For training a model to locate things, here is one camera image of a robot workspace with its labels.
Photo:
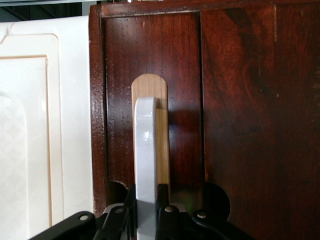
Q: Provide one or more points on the dark wooden drawer cabinet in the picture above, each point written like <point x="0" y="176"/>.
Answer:
<point x="262" y="137"/>

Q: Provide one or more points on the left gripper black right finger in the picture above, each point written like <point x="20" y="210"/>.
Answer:
<point x="175" y="225"/>

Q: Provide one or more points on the cream plastic board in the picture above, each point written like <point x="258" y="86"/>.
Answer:
<point x="37" y="137"/>

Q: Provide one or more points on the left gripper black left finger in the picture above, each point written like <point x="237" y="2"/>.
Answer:
<point x="82" y="225"/>

